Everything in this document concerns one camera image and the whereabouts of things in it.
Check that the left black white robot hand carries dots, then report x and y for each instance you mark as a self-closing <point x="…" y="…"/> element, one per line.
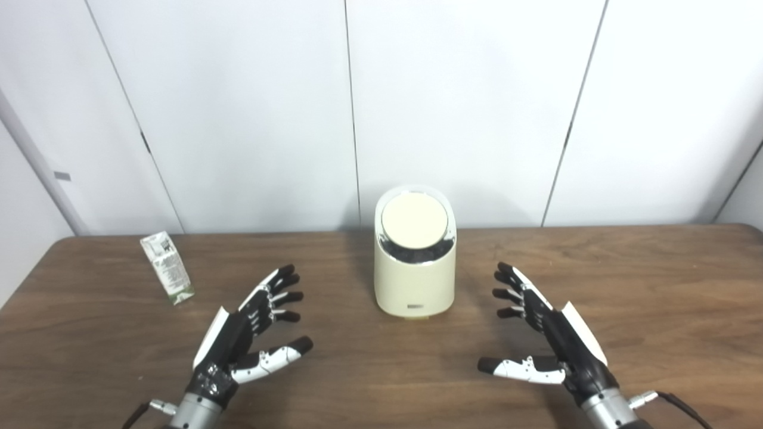
<point x="238" y="339"/>

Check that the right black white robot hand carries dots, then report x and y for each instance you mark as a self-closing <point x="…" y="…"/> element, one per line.
<point x="572" y="348"/>

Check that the white green milk carton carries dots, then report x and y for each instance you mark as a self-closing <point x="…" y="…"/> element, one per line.
<point x="170" y="268"/>

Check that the cream-colored lidded bin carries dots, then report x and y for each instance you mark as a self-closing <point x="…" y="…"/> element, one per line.
<point x="414" y="280"/>

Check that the black wall panel hinge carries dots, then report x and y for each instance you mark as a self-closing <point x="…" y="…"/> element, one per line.
<point x="568" y="133"/>
<point x="145" y="142"/>

